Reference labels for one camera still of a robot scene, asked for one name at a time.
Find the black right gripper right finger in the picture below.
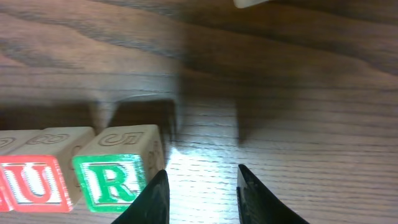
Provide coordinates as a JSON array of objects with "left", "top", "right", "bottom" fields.
[{"left": 236, "top": 164, "right": 309, "bottom": 224}]

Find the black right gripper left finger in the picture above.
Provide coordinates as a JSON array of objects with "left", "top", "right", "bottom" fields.
[{"left": 111, "top": 170, "right": 170, "bottom": 224}]

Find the green R block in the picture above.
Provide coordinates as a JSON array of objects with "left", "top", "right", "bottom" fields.
[{"left": 72, "top": 124, "right": 165, "bottom": 213}]

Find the red U block moved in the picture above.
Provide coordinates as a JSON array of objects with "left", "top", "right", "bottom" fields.
[{"left": 1, "top": 126, "right": 95, "bottom": 213}]

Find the red E block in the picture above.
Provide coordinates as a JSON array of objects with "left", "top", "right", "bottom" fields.
[{"left": 1, "top": 129, "right": 40, "bottom": 212}]

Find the blue T block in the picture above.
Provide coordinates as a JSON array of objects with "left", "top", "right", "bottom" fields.
[{"left": 233, "top": 0, "right": 269, "bottom": 9}]

